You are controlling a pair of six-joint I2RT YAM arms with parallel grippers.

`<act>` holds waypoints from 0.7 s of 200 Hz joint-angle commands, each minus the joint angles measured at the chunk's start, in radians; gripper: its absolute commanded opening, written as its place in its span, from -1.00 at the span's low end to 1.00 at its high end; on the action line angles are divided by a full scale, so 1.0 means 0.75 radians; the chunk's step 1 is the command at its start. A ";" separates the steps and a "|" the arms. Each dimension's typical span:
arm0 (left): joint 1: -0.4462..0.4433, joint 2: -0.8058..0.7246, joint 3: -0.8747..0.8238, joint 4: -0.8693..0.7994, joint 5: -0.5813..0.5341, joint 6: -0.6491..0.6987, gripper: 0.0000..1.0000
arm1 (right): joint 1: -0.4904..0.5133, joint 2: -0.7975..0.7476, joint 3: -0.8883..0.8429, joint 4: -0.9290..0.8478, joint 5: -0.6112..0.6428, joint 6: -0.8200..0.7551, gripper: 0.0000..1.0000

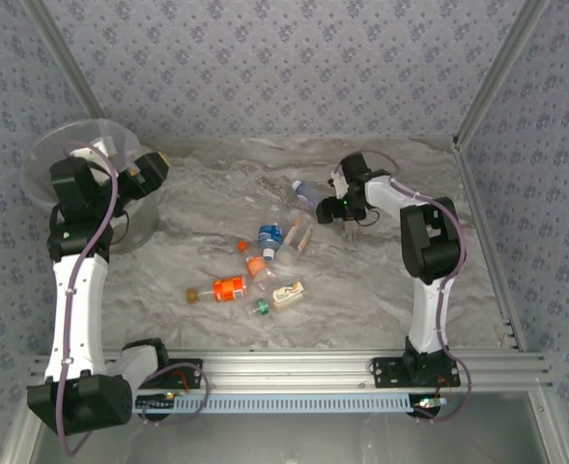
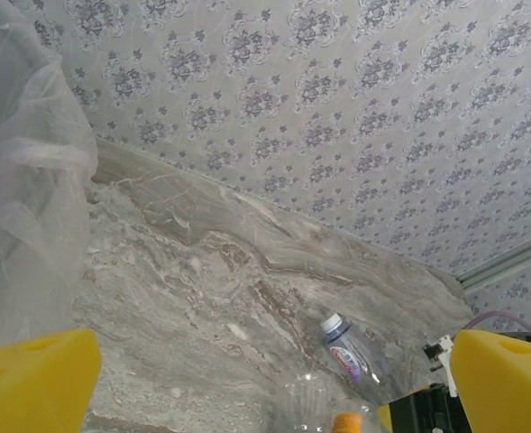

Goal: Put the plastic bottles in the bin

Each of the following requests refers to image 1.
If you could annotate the dark blue plastic bottle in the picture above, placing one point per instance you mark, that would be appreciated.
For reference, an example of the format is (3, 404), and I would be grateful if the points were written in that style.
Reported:
(308, 193)

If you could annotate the clear bottle orange stripe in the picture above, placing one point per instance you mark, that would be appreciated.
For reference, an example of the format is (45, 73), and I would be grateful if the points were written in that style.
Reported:
(297, 239)

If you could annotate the white label plastic bottle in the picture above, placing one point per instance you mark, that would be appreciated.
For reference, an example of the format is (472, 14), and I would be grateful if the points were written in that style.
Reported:
(288, 293)

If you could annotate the small green cap bottle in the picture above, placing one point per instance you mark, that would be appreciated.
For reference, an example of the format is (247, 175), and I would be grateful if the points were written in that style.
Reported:
(262, 308)

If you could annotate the orange label brown cap bottle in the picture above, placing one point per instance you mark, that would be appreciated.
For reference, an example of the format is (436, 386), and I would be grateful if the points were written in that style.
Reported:
(228, 288)

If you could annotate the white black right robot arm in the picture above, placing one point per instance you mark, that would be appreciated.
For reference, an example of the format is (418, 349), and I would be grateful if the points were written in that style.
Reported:
(429, 314)

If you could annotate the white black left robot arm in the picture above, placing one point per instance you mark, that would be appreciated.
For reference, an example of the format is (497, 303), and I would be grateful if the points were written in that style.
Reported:
(76, 314)

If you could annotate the clear plastic bin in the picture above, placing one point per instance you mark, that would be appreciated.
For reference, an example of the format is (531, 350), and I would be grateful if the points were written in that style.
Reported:
(42, 154)

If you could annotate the blue label water bottle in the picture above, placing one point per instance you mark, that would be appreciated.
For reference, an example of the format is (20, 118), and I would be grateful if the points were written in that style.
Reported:
(270, 235)

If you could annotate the small circuit board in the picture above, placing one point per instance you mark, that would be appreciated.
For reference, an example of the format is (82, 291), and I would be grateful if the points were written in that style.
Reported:
(161, 398)
(429, 402)

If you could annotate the aluminium frame post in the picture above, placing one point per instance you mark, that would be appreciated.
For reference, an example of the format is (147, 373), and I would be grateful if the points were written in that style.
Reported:
(501, 72)
(66, 58)

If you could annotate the aluminium side frame rail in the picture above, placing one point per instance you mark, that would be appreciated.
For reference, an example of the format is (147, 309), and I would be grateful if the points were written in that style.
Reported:
(487, 232)

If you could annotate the aluminium mounting rail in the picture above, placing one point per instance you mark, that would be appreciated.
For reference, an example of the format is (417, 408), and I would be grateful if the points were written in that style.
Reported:
(284, 369)

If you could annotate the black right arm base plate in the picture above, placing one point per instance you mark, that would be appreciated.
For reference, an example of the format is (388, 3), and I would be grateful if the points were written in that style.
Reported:
(385, 372)

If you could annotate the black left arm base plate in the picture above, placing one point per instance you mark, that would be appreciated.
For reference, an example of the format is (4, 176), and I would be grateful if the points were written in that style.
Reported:
(192, 374)

